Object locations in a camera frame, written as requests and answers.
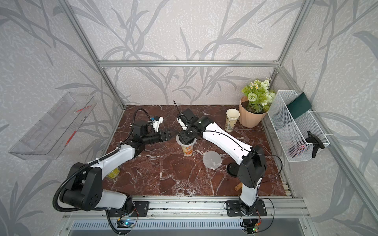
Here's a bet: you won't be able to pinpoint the translucent round leak-proof paper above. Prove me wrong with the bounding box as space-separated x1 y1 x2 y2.
176 134 197 146

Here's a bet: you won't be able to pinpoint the printed paper cup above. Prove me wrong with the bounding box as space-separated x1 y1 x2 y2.
181 145 194 156
225 109 240 132

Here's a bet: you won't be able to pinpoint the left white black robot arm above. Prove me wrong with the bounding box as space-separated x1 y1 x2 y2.
52 117 172 212

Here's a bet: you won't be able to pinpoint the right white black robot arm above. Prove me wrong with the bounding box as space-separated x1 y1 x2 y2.
177 109 266 207

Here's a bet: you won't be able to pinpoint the yellow green tape roll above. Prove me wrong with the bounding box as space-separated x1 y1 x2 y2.
107 167 120 179

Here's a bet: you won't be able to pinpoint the pink flower pot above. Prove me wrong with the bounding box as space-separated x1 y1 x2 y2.
238 96 267 128

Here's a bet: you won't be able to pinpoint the green white artificial flowers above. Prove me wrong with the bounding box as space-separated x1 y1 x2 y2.
242 77 276 114

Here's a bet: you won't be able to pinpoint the dark green card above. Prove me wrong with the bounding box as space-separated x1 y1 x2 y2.
287 92 312 120

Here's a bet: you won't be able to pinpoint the red object in basket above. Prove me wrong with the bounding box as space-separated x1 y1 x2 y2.
288 140 312 158

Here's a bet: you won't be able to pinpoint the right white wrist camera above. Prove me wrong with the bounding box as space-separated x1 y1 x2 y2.
177 118 188 130

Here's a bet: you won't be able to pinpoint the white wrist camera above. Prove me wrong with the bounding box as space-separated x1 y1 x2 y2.
150 116 163 132
177 118 188 130

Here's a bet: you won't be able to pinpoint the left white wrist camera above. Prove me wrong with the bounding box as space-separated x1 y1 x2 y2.
150 116 163 132

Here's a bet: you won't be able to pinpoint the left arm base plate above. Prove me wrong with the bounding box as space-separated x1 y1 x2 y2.
109 201 150 218

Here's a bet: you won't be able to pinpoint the blue garden fork wooden handle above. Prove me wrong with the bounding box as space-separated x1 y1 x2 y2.
234 183 243 191

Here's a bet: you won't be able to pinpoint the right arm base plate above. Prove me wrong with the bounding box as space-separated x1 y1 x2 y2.
223 200 267 217

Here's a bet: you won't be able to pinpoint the clear acrylic wall shelf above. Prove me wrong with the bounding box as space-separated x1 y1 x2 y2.
9 92 96 160

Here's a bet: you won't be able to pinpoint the white wire mesh basket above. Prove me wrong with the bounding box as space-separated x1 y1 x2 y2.
268 90 330 162

